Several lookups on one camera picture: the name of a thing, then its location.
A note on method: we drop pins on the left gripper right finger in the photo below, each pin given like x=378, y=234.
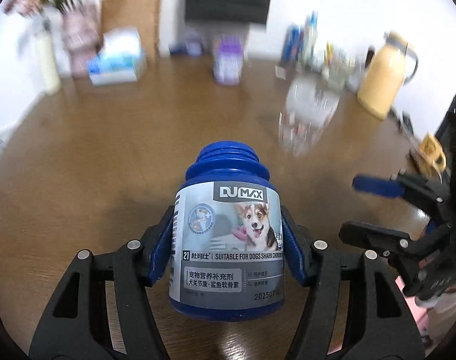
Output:
x=354, y=309

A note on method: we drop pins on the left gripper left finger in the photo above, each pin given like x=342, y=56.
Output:
x=100, y=308

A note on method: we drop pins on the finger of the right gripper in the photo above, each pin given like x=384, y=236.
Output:
x=385, y=241
x=377, y=186

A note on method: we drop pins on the blue dog supplement bottle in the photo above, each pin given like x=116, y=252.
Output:
x=227, y=261

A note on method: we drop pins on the clear plastic jar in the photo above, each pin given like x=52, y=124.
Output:
x=310, y=105

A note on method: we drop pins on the yellow thermos jug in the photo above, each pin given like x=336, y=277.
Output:
x=393, y=66

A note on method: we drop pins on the purple white supplement bottle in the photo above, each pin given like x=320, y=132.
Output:
x=228, y=61

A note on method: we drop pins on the blue jar lid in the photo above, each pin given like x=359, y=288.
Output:
x=192, y=48

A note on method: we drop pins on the cream thermos bottle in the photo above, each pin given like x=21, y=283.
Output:
x=45, y=53

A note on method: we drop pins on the blue tissue pack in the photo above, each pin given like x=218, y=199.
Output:
x=121, y=59

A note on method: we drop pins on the pink textured vase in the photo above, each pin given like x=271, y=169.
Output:
x=81, y=37

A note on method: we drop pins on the brown paper bag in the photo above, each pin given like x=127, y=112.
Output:
x=144, y=15

